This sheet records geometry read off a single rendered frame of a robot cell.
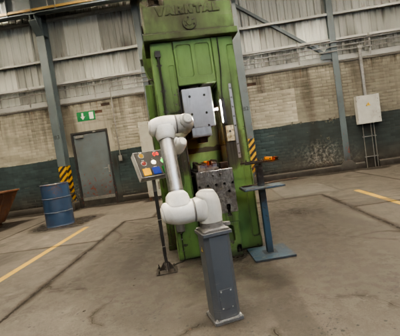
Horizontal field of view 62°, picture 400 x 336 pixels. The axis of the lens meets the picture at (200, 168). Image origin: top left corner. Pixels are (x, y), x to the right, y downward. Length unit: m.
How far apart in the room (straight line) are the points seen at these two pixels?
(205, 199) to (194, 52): 1.95
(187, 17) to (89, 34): 7.07
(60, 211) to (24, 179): 3.51
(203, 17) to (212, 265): 2.54
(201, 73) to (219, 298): 2.29
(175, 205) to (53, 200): 5.51
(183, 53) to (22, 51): 8.08
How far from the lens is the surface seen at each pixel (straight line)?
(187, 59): 3.66
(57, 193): 7.45
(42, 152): 10.51
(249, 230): 3.71
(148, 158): 3.21
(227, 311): 2.35
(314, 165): 9.69
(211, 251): 2.19
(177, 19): 3.74
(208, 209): 2.15
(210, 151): 3.88
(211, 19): 3.78
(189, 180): 3.52
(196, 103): 3.42
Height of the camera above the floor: 1.13
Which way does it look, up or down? 3 degrees down
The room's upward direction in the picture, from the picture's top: 8 degrees counter-clockwise
